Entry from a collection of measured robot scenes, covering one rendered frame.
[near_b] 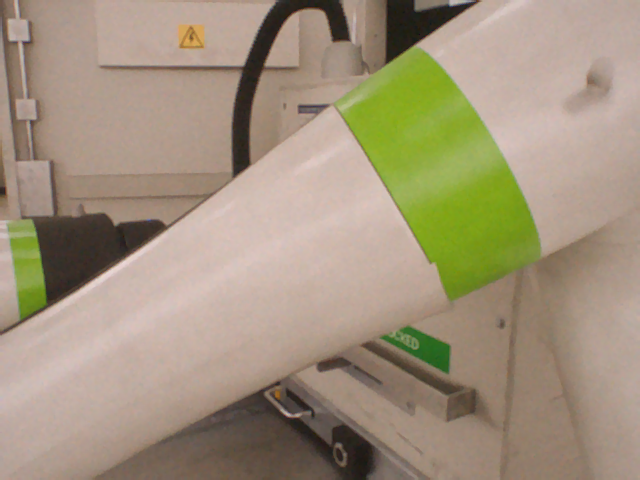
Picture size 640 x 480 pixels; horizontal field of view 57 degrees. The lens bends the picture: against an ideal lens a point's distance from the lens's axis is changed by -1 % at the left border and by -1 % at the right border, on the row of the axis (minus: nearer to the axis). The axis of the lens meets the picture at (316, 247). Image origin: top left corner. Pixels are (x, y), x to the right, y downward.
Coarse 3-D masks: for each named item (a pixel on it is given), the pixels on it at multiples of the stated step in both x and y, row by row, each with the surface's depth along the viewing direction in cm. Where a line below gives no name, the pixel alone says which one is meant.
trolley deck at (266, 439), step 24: (192, 432) 95; (216, 432) 95; (240, 432) 95; (264, 432) 95; (288, 432) 95; (312, 432) 95; (144, 456) 88; (168, 456) 88; (192, 456) 88; (216, 456) 88; (240, 456) 88; (264, 456) 89; (288, 456) 89; (312, 456) 89
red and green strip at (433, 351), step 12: (384, 336) 75; (396, 336) 72; (408, 336) 70; (420, 336) 68; (408, 348) 71; (420, 348) 69; (432, 348) 67; (444, 348) 65; (432, 360) 67; (444, 360) 65
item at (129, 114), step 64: (0, 0) 99; (64, 0) 100; (128, 0) 99; (192, 0) 103; (256, 0) 105; (0, 64) 98; (64, 64) 102; (128, 64) 101; (192, 64) 103; (320, 64) 109; (0, 128) 100; (64, 128) 105; (128, 128) 106; (192, 128) 108; (256, 128) 110; (64, 192) 107; (128, 192) 107; (192, 192) 109
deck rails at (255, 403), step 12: (252, 396) 104; (264, 396) 105; (228, 408) 102; (240, 408) 102; (252, 408) 102; (264, 408) 102; (276, 408) 103; (204, 420) 98; (216, 420) 98; (228, 420) 98; (180, 432) 94
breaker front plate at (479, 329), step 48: (288, 96) 89; (336, 96) 78; (432, 336) 67; (480, 336) 60; (336, 384) 87; (384, 384) 76; (432, 384) 68; (480, 384) 61; (384, 432) 77; (432, 432) 69; (480, 432) 62
